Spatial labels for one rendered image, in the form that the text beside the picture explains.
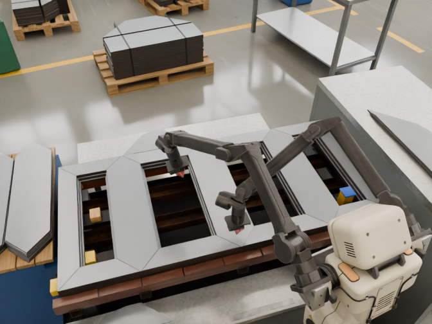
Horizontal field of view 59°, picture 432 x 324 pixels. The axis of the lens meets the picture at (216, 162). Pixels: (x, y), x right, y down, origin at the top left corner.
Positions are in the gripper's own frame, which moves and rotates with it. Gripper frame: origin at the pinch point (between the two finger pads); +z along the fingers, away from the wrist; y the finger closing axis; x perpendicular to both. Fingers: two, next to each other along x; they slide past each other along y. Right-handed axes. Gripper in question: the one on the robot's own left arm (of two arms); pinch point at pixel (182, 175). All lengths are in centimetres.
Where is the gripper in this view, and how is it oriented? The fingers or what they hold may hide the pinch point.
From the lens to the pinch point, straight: 184.8
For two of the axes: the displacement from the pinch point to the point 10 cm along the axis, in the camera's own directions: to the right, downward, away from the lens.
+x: 2.6, 6.9, -6.7
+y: -9.4, 3.3, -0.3
